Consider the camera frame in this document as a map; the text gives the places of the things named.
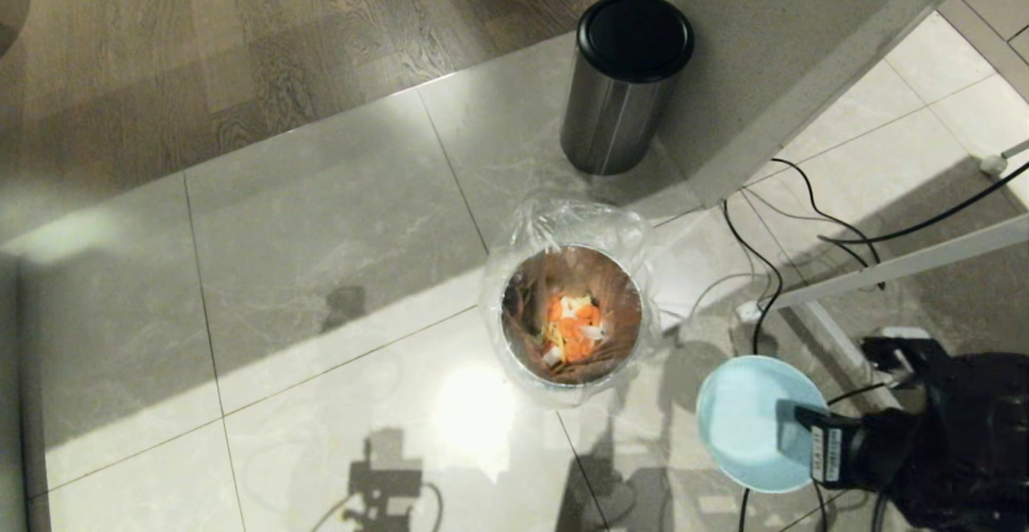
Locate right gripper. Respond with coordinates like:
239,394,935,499
793,405,913,491

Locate light blue round plate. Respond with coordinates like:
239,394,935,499
695,355,830,493

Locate orange and white food scraps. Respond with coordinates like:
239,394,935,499
542,294,605,367

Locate open steel trash bin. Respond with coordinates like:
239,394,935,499
499,244,645,387

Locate open bin with plastic liner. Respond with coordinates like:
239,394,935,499
480,198,662,409

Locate tall steel trash bin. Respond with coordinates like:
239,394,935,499
560,0,695,176

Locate black round bin lid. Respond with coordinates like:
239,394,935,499
576,0,695,84

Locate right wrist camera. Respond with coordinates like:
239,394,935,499
862,326,951,380

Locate black cable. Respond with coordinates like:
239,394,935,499
770,158,887,290
818,164,1029,246
722,199,784,356

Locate white cable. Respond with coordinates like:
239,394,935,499
664,272,760,338

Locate white metal table frame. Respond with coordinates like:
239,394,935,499
754,215,1029,411

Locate white wall plug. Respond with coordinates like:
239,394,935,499
978,140,1029,178

